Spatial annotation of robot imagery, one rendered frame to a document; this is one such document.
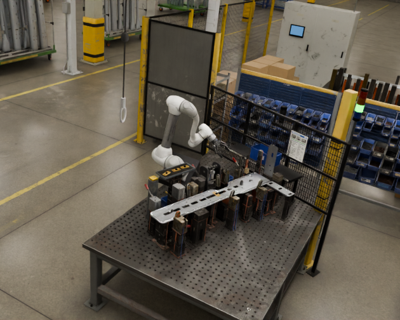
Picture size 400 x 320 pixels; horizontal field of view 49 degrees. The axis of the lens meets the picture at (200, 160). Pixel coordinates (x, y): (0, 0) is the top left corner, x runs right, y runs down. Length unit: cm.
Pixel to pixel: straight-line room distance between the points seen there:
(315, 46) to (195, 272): 788
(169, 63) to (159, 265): 368
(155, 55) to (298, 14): 485
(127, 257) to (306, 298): 194
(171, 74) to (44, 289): 359
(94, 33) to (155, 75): 478
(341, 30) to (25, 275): 827
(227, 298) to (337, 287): 179
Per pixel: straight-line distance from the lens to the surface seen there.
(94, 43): 1149
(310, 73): 1089
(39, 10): 1155
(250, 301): 354
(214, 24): 847
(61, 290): 456
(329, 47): 1069
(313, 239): 495
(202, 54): 634
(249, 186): 434
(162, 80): 679
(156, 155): 465
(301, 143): 463
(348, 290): 505
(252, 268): 382
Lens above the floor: 311
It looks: 27 degrees down
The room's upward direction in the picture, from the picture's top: 7 degrees clockwise
